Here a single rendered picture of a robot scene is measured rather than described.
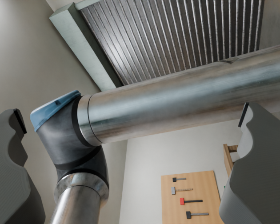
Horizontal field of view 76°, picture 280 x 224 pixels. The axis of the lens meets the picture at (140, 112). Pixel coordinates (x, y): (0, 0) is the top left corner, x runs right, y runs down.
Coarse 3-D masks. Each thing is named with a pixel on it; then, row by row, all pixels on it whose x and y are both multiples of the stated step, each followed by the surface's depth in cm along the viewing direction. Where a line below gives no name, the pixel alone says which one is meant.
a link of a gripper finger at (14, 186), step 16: (16, 112) 10; (0, 128) 8; (16, 128) 9; (0, 144) 7; (16, 144) 8; (0, 160) 7; (16, 160) 8; (0, 176) 6; (16, 176) 6; (0, 192) 5; (16, 192) 5; (32, 192) 6; (0, 208) 5; (16, 208) 5; (32, 208) 6
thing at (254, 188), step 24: (240, 120) 10; (264, 120) 8; (240, 144) 8; (264, 144) 7; (240, 168) 6; (264, 168) 6; (240, 192) 5; (264, 192) 5; (240, 216) 5; (264, 216) 5
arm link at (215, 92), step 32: (224, 64) 30; (256, 64) 27; (64, 96) 36; (96, 96) 36; (128, 96) 33; (160, 96) 31; (192, 96) 29; (224, 96) 28; (256, 96) 27; (64, 128) 35; (96, 128) 34; (128, 128) 33; (160, 128) 33; (64, 160) 38
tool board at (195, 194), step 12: (168, 180) 314; (180, 180) 307; (192, 180) 300; (204, 180) 293; (168, 192) 301; (180, 192) 295; (192, 192) 288; (204, 192) 282; (216, 192) 276; (168, 204) 290; (180, 204) 281; (192, 204) 277; (204, 204) 272; (216, 204) 266; (168, 216) 279; (180, 216) 273; (192, 216) 267; (204, 216) 262; (216, 216) 257
